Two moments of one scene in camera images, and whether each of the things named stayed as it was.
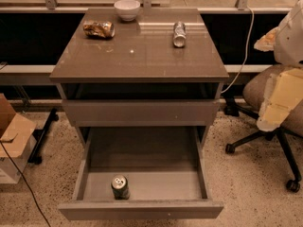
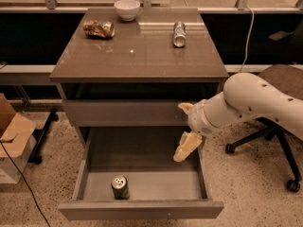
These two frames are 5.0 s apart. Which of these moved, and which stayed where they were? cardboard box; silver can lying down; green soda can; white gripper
Moved: white gripper
Stayed: green soda can; silver can lying down; cardboard box
